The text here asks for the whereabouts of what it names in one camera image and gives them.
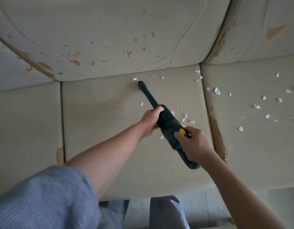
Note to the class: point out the person's left forearm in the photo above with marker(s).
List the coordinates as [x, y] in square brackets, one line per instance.
[108, 157]

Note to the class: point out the scattered white paper scraps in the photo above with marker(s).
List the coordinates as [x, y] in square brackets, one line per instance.
[217, 91]

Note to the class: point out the grey trousers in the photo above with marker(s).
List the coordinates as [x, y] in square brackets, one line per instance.
[166, 214]

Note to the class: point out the beige sofa seat cushion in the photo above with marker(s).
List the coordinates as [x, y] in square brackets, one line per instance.
[104, 112]
[261, 150]
[25, 135]

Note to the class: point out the dark green handheld vacuum cleaner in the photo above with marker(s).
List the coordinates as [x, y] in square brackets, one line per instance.
[168, 122]

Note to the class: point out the beige sofa back cushion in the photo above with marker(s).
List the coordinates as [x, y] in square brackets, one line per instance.
[263, 23]
[113, 28]
[8, 71]

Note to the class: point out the person's left hand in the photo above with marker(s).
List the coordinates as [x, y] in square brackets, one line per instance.
[148, 121]

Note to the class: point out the blue striped shirt sleeve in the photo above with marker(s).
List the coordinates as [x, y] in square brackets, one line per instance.
[44, 200]

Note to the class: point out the person's left thumb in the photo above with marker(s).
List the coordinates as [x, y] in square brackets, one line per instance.
[157, 127]

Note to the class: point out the person's right thumb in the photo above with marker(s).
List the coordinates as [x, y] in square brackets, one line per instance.
[179, 137]

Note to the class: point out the person's right hand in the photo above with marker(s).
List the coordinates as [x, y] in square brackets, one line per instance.
[197, 145]

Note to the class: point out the person's right forearm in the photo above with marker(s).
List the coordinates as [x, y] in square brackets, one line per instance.
[235, 195]

